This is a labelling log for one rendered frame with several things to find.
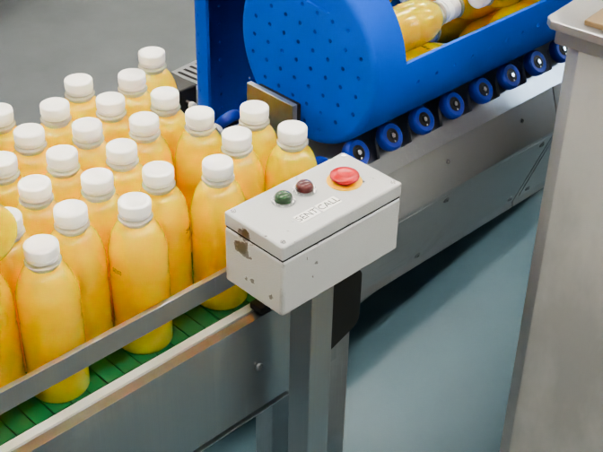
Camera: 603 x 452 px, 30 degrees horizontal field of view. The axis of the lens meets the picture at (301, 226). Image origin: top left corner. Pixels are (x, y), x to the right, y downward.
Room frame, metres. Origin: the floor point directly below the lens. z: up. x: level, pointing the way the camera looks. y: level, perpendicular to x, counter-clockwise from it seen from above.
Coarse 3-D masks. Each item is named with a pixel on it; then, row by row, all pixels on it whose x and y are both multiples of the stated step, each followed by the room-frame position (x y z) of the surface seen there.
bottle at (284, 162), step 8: (280, 144) 1.26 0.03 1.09; (304, 144) 1.26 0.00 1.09; (272, 152) 1.26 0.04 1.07; (280, 152) 1.25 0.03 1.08; (288, 152) 1.25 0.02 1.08; (296, 152) 1.25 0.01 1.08; (304, 152) 1.25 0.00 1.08; (312, 152) 1.27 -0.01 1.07; (272, 160) 1.25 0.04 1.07; (280, 160) 1.25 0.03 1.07; (288, 160) 1.24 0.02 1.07; (296, 160) 1.24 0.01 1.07; (304, 160) 1.25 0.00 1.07; (312, 160) 1.26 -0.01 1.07; (272, 168) 1.25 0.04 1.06; (280, 168) 1.24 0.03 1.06; (288, 168) 1.24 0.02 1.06; (296, 168) 1.24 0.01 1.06; (304, 168) 1.24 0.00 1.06; (272, 176) 1.24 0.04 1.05; (280, 176) 1.24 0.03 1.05; (288, 176) 1.23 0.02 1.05; (272, 184) 1.24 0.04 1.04
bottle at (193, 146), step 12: (192, 132) 1.28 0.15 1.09; (204, 132) 1.28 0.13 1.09; (216, 132) 1.30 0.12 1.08; (180, 144) 1.29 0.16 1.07; (192, 144) 1.28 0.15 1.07; (204, 144) 1.28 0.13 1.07; (216, 144) 1.28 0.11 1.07; (180, 156) 1.28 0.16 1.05; (192, 156) 1.27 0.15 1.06; (204, 156) 1.27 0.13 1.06; (180, 168) 1.27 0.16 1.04; (192, 168) 1.27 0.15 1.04; (180, 180) 1.28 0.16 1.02; (192, 180) 1.27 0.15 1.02; (192, 192) 1.27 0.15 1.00
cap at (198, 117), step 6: (192, 108) 1.31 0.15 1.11; (198, 108) 1.31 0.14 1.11; (204, 108) 1.31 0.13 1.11; (210, 108) 1.31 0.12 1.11; (186, 114) 1.29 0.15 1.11; (192, 114) 1.29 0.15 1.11; (198, 114) 1.29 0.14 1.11; (204, 114) 1.30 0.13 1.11; (210, 114) 1.29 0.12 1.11; (186, 120) 1.29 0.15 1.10; (192, 120) 1.28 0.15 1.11; (198, 120) 1.28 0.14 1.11; (204, 120) 1.28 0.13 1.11; (210, 120) 1.29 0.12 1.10; (192, 126) 1.28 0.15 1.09; (198, 126) 1.28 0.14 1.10; (204, 126) 1.28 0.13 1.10; (210, 126) 1.29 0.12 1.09
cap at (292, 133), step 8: (288, 120) 1.28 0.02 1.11; (296, 120) 1.28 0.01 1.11; (280, 128) 1.26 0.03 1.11; (288, 128) 1.26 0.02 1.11; (296, 128) 1.26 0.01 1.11; (304, 128) 1.26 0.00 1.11; (280, 136) 1.26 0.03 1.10; (288, 136) 1.25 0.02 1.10; (296, 136) 1.25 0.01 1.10; (304, 136) 1.26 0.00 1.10; (288, 144) 1.25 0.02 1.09; (296, 144) 1.25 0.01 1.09
